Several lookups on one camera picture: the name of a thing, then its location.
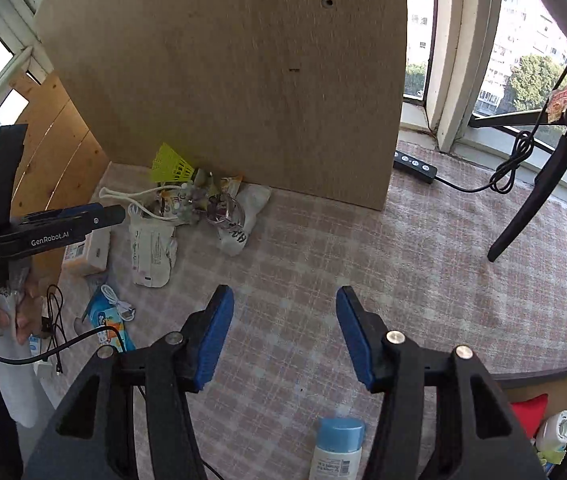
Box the white cord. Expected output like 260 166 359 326
100 186 184 221

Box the thin black usb cable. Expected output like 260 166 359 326
38 285 66 376

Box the black button remote control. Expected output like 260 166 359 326
393 150 437 184

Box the pink plaid tablecloth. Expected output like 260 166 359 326
48 140 567 480

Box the grey bead bracelet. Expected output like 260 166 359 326
174 185 209 226

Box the white power adapter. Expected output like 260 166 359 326
61 227 112 277

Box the white window frame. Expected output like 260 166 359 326
0 0 567 221

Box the white plastic container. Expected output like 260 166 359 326
536 410 567 461

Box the black tripod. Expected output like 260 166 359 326
468 74 567 262

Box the light wooden plank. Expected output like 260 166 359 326
0 72 110 281

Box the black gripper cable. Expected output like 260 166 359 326
0 326 127 365

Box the person's left hand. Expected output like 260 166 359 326
0 277 44 346

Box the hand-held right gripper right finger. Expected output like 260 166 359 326
336 285 547 480

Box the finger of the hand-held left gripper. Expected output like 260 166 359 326
54 203 127 228

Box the red plastic object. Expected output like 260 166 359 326
511 394 549 441

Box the white bottle blue cap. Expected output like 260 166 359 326
308 417 365 480

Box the beige wooden board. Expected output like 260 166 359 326
34 0 408 212

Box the orange snack packet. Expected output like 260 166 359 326
218 175 244 196

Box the black remote cable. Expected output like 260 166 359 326
433 52 567 195

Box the dark round desktop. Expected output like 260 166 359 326
493 357 567 390

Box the white plastic bag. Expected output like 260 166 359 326
216 183 272 257

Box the cartoon printed tissue packet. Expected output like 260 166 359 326
84 287 137 353

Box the white printed packet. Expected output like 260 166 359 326
128 207 179 288

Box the white usb cable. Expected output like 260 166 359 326
100 285 135 321

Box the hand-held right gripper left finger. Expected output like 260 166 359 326
22 284 236 480

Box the yellow shuttlecock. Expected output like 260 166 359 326
150 142 197 184

